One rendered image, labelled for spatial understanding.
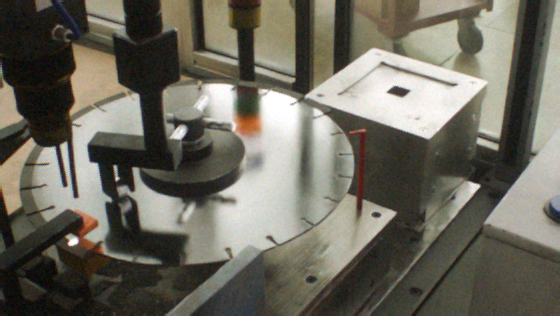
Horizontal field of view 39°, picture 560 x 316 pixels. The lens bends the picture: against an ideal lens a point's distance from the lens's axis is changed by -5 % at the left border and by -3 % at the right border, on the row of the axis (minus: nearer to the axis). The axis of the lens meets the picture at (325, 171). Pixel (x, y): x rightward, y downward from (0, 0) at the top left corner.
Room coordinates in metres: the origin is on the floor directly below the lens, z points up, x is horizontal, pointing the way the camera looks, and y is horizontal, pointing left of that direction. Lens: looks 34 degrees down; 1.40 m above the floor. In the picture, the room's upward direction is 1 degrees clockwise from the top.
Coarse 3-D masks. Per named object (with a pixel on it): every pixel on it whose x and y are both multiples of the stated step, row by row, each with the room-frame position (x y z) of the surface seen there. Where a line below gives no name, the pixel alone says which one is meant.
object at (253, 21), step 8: (232, 8) 0.97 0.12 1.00; (240, 8) 0.97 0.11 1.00; (248, 8) 0.97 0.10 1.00; (256, 8) 0.98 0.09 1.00; (232, 16) 0.97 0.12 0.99; (240, 16) 0.97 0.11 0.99; (248, 16) 0.97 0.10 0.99; (256, 16) 0.98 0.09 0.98; (232, 24) 0.97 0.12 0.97; (240, 24) 0.97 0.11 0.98; (248, 24) 0.97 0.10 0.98; (256, 24) 0.98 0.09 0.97
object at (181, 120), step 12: (204, 96) 0.73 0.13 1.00; (192, 108) 0.70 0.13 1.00; (204, 108) 0.72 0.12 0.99; (168, 120) 0.69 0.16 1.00; (180, 120) 0.67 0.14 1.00; (192, 120) 0.67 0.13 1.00; (204, 120) 0.68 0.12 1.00; (216, 120) 0.68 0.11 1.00; (180, 132) 0.66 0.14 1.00; (192, 132) 0.67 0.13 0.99; (192, 144) 0.67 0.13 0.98
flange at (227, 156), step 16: (208, 144) 0.68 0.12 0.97; (224, 144) 0.70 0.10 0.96; (240, 144) 0.70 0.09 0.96; (192, 160) 0.66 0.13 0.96; (208, 160) 0.67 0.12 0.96; (224, 160) 0.67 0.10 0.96; (240, 160) 0.67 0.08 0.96; (144, 176) 0.65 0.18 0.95; (160, 176) 0.64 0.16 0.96; (176, 176) 0.64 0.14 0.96; (192, 176) 0.64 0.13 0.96; (208, 176) 0.64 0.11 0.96; (224, 176) 0.65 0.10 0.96
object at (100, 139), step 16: (144, 96) 0.60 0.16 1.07; (160, 96) 0.61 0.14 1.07; (144, 112) 0.60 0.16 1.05; (160, 112) 0.60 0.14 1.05; (144, 128) 0.60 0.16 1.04; (160, 128) 0.60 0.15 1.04; (96, 144) 0.61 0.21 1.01; (112, 144) 0.61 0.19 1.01; (128, 144) 0.61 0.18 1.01; (144, 144) 0.61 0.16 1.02; (160, 144) 0.60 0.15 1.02; (176, 144) 0.61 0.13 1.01; (96, 160) 0.61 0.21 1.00; (112, 160) 0.61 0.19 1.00; (128, 160) 0.60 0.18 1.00; (144, 160) 0.60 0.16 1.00; (160, 160) 0.60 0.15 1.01; (176, 160) 0.60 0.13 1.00; (112, 176) 0.60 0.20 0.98; (128, 176) 0.62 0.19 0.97; (112, 192) 0.60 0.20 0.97
